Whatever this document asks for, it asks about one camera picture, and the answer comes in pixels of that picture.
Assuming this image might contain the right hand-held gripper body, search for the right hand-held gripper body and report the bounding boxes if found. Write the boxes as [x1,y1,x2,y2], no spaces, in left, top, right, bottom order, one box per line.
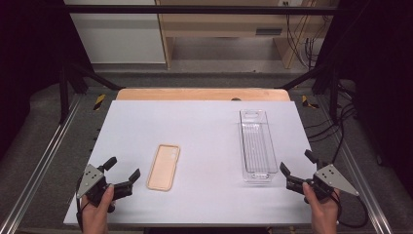
[285,164,360,201]

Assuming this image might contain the person's right hand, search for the person's right hand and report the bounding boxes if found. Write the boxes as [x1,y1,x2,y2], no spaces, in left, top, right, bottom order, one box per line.
[302,182,341,234]

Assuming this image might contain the aluminium floor rail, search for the aluminium floor rail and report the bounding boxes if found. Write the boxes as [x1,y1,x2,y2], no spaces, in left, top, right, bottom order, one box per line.
[316,96,394,234]
[0,94,83,234]

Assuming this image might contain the white cabinet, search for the white cabinet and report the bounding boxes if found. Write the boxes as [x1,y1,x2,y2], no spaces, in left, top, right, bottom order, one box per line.
[63,0,167,64]

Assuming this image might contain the white table board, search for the white table board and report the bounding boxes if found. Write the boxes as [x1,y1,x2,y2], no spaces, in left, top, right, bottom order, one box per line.
[62,99,318,227]

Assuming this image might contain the beige phone case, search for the beige phone case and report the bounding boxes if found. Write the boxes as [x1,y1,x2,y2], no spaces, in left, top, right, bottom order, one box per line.
[146,143,181,192]

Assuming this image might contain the hanging black cable bundle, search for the hanging black cable bundle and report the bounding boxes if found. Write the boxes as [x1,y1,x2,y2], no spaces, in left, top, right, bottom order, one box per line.
[284,1,326,70]

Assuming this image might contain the black metal frame strut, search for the black metal frame strut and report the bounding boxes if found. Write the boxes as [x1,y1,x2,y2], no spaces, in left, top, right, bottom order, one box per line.
[275,62,341,125]
[58,62,127,125]

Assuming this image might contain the light wooden desk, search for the light wooden desk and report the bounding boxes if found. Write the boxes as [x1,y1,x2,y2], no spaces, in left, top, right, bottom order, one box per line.
[155,0,326,70]

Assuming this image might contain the yellow black tape strip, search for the yellow black tape strip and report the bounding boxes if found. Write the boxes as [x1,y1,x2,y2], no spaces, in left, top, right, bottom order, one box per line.
[93,94,107,111]
[301,95,320,110]

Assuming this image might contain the black curtain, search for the black curtain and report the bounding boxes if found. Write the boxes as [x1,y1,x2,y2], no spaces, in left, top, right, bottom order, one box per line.
[0,0,95,161]
[316,0,413,198]

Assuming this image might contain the wooden table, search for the wooden table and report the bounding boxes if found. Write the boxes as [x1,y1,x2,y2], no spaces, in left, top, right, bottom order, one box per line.
[116,87,291,102]

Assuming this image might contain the clear plastic storage bin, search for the clear plastic storage bin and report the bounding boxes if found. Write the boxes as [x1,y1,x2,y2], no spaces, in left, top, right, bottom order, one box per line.
[239,109,280,183]

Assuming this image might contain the person's left hand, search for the person's left hand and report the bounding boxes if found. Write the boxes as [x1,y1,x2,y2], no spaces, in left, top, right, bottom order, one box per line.
[81,183,116,234]

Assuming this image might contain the black horizontal frame bar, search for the black horizontal frame bar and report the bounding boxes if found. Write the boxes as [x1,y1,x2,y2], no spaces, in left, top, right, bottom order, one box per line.
[62,4,339,16]

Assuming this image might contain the black floor cables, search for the black floor cables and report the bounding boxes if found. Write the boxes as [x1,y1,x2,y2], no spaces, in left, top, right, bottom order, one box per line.
[306,81,358,170]

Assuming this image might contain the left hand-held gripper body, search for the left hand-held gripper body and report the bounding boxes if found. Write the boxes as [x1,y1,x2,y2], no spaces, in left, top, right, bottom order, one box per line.
[76,164,134,213]

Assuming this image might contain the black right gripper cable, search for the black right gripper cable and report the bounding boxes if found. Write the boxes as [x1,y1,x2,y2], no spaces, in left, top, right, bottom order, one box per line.
[332,189,370,229]

